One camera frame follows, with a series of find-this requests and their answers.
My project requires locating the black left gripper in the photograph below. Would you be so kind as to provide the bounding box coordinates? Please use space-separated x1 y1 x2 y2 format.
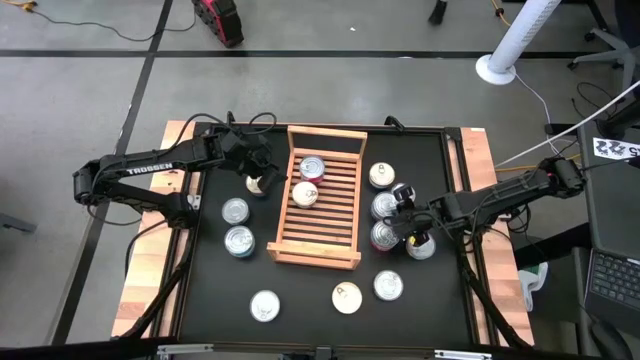
218 130 289 195

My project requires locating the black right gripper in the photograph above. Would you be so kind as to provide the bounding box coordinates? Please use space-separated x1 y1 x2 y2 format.
389 184 442 249

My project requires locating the blue red can gold lid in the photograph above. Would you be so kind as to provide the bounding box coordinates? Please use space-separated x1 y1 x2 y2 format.
368 161 397 190
244 174 267 198

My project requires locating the teal can silver lid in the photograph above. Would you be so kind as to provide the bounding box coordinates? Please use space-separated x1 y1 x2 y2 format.
405 232 437 261
370 191 400 221
223 225 256 259

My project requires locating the pink can silver lid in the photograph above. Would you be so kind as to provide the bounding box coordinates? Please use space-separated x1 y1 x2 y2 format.
369 220 400 252
298 155 327 185

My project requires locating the Bumble Bee can silver lid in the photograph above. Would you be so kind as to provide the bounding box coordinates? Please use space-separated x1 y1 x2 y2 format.
221 197 251 226

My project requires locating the blue red can cream lid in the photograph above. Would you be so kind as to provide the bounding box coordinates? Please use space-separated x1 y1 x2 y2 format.
291 180 320 209
331 281 363 316

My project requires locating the wooden slatted shelf rack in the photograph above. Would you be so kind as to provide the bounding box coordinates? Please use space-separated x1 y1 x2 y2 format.
266 124 369 272

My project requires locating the white lid can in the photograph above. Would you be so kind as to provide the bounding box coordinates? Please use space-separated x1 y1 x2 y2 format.
249 289 282 323

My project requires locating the wooden table side plank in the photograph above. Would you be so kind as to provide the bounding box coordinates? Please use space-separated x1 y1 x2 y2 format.
110 119 214 339
446 126 536 347

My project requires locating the white green bag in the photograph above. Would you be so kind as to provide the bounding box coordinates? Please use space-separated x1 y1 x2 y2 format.
517 261 550 312

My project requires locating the white tower fan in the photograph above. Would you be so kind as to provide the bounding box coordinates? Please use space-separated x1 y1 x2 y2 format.
474 0 562 86

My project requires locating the red black tool case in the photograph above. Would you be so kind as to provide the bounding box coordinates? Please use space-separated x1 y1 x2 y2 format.
191 0 245 49

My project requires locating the dark grey desk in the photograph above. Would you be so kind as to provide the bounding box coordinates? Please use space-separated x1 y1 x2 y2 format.
577 118 640 251

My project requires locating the black stand foot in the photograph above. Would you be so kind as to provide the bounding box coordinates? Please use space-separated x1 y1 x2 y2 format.
427 0 450 26

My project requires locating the white paper marker tag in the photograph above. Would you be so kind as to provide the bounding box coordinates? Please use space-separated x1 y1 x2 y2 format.
592 136 640 162

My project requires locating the black laptop keyboard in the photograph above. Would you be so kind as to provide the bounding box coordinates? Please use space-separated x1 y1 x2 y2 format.
583 247 640 337

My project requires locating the grey office chair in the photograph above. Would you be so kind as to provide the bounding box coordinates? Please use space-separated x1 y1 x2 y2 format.
567 0 640 94

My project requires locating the thick white cable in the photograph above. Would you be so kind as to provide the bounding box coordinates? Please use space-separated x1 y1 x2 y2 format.
494 79 640 169

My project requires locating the thin white cable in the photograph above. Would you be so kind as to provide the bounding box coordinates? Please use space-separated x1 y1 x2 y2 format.
512 72 564 156

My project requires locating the black floor cable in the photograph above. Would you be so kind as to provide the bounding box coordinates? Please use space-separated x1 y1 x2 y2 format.
27 7 197 43

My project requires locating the grey floor bracket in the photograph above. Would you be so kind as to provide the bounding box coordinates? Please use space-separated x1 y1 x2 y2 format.
0 212 39 235

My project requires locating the black frame bar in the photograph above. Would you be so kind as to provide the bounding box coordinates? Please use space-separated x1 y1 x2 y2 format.
0 337 640 360

